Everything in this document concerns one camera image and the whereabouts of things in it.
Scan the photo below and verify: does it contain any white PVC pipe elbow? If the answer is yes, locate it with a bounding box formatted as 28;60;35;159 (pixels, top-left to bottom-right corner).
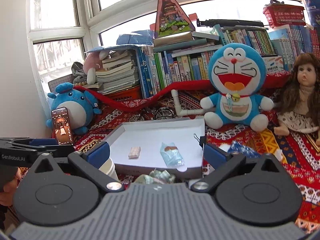
171;89;215;116

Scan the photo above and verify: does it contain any person's left hand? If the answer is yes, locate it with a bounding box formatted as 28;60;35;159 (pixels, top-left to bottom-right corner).
0;168;22;206

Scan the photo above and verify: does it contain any white paper cup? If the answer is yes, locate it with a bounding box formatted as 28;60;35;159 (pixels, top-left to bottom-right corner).
99;158;119;181

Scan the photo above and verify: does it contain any smartphone with lit screen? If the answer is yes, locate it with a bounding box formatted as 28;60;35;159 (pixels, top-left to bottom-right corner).
52;107;74;145

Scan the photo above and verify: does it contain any black binder clip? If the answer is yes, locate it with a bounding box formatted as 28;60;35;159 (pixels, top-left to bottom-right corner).
194;133;207;149

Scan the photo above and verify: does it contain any small checkered pink pouch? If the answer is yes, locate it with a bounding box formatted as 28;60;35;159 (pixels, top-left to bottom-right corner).
128;146;141;159

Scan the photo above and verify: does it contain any white shallow cardboard tray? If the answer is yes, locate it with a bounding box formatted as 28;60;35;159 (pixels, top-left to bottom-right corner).
104;116;205;179

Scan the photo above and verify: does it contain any light blue packaged tissue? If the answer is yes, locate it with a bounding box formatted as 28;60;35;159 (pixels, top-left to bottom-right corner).
160;142;185;168

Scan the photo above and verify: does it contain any blue round plush toy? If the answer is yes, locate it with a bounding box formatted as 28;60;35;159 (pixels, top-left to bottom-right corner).
47;82;102;135

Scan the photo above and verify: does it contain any grey stuffed cloth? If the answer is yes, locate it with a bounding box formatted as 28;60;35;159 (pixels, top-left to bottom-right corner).
71;62;87;85

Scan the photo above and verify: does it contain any miniature metal bicycle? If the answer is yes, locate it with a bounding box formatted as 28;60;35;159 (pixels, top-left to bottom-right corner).
129;107;175;122

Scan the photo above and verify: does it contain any red plastic crate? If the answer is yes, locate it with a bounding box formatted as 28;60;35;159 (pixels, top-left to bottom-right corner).
106;85;143;101

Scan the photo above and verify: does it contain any brown haired baby doll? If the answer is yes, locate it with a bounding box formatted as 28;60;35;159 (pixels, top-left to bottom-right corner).
274;53;319;136

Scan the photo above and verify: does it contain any stack of lying books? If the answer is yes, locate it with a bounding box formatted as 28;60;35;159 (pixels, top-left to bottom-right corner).
85;47;140;95

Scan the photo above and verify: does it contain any Doraemon blue plush toy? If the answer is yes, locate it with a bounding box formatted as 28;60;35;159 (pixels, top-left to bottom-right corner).
200;43;274;132

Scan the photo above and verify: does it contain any pink white plush toy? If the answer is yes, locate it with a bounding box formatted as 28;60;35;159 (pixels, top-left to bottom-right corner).
83;50;110;85

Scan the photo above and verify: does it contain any red scarf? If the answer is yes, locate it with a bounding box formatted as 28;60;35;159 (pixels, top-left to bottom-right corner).
73;73;291;113

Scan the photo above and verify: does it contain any row of standing books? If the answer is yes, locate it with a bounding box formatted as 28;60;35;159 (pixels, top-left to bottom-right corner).
129;25;275;98

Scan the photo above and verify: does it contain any right row of books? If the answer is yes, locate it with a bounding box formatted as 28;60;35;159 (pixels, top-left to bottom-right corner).
268;24;319;72

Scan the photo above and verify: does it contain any black toy rifle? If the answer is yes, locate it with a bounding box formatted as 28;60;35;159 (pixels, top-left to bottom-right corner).
196;18;264;28

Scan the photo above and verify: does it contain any triangular pink picture box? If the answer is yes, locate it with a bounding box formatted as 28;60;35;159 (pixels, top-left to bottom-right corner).
154;0;195;38

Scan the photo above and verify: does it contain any red plastic basket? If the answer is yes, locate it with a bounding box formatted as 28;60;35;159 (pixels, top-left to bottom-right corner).
263;0;305;28

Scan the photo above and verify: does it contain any blue cardboard box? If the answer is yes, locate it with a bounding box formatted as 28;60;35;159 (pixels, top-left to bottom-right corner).
303;0;320;27

